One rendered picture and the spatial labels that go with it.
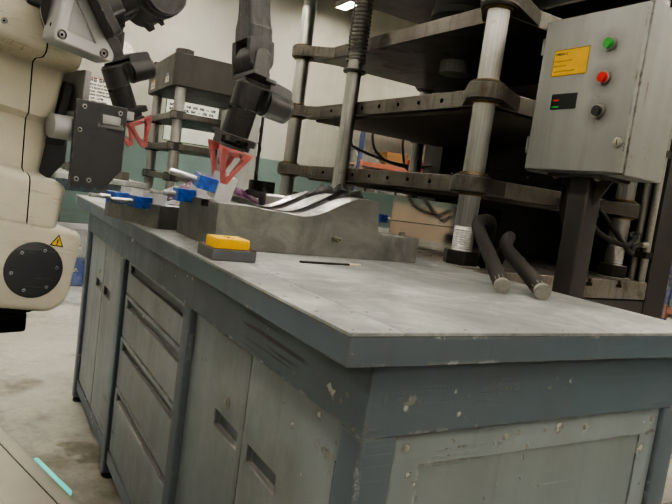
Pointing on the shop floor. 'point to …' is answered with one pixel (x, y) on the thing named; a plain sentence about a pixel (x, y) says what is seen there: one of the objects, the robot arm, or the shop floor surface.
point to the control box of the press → (600, 118)
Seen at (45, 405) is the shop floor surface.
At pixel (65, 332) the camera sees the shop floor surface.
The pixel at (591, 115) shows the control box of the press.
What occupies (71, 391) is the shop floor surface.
